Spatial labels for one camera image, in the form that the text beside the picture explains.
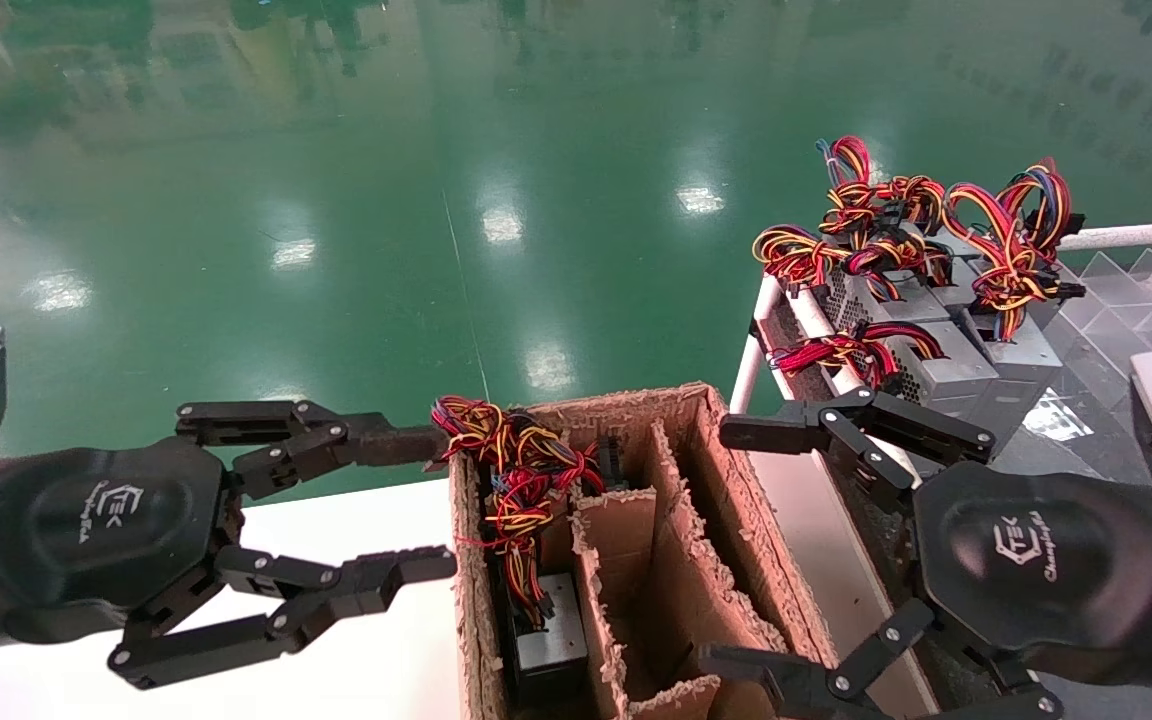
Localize clear acrylic divided tray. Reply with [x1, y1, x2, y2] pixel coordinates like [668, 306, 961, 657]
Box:
[986, 248, 1152, 481]

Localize grey power supply red wires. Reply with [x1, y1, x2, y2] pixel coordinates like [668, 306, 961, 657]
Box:
[768, 318, 999, 413]

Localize worn brown cardboard box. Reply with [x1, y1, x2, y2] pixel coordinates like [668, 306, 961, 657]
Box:
[448, 382, 837, 720]

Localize grey power supply coloured wires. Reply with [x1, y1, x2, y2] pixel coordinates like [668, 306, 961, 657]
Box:
[431, 395, 609, 706]
[816, 135, 947, 241]
[944, 160, 1087, 373]
[841, 230, 977, 321]
[751, 225, 897, 331]

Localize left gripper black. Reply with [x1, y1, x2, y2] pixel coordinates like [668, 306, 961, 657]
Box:
[0, 400, 457, 691]

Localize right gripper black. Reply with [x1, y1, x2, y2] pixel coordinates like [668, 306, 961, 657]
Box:
[701, 388, 1152, 720]

